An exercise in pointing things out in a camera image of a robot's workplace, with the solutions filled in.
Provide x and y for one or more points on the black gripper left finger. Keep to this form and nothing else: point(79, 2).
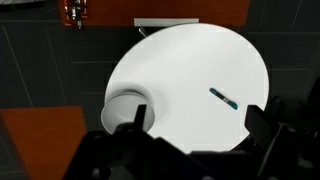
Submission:
point(140, 116)

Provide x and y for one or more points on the teal black marker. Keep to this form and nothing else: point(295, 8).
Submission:
point(223, 98)

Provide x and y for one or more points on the white table base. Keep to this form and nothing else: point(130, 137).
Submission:
point(166, 22)

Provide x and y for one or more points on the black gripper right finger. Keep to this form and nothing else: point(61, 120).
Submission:
point(261, 125)

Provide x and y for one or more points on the grey round bowl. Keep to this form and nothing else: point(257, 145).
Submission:
point(123, 113)

